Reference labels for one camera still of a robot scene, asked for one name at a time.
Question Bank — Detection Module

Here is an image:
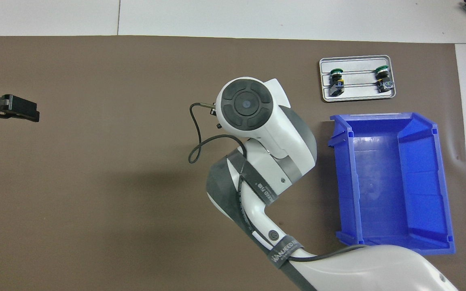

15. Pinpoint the brown table mat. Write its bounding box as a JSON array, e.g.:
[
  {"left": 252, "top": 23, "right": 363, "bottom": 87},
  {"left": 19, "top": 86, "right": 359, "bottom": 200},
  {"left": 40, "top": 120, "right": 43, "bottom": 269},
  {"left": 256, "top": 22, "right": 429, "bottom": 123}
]
[{"left": 0, "top": 36, "right": 466, "bottom": 291}]

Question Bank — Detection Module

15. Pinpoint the grey metal tray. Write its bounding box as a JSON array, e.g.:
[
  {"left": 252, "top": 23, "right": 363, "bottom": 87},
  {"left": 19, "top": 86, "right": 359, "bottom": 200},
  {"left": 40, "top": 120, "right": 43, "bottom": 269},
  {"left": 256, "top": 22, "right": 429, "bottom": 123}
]
[{"left": 319, "top": 55, "right": 397, "bottom": 102}]

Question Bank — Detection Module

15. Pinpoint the blue plastic storage bin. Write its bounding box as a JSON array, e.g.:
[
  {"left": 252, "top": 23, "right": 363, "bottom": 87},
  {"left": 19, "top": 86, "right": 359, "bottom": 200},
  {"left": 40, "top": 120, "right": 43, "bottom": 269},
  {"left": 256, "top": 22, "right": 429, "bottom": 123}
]
[{"left": 327, "top": 112, "right": 456, "bottom": 256}]

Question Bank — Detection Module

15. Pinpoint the green push button switch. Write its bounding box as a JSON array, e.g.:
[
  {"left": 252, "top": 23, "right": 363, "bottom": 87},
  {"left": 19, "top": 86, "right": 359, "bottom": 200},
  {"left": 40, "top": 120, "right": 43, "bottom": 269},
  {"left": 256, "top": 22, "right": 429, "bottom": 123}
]
[
  {"left": 328, "top": 67, "right": 346, "bottom": 97},
  {"left": 375, "top": 65, "right": 395, "bottom": 94}
]

